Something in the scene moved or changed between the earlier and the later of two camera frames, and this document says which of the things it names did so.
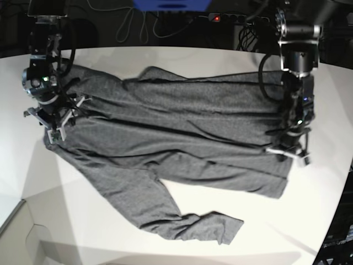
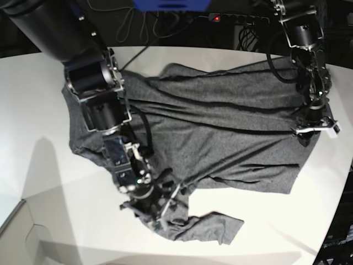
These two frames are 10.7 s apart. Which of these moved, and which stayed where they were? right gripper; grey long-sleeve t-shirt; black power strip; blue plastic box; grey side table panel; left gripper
Moved: grey long-sleeve t-shirt; left gripper; right gripper
Stayed: black power strip; blue plastic box; grey side table panel
